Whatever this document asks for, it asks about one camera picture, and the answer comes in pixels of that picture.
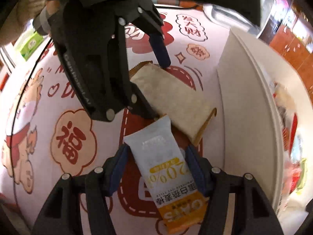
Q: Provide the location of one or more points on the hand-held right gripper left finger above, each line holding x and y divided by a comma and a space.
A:
117, 173

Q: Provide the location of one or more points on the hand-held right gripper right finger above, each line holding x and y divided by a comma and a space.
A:
196, 173

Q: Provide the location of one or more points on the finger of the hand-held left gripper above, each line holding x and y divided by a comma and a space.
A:
160, 47
141, 102

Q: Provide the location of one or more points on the beige snack bar packet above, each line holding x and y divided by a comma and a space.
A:
171, 95

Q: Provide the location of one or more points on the white orange oat bar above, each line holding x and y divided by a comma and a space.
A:
159, 156

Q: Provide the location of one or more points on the white plastic bin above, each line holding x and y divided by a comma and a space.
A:
244, 127

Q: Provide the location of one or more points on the person's left hand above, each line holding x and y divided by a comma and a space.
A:
34, 3

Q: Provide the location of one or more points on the green tissue box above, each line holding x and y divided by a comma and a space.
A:
30, 45

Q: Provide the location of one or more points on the white countertop storage cabinet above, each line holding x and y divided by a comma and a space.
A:
227, 17

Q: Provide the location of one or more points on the wooden wall cabinet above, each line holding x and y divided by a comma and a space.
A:
296, 53

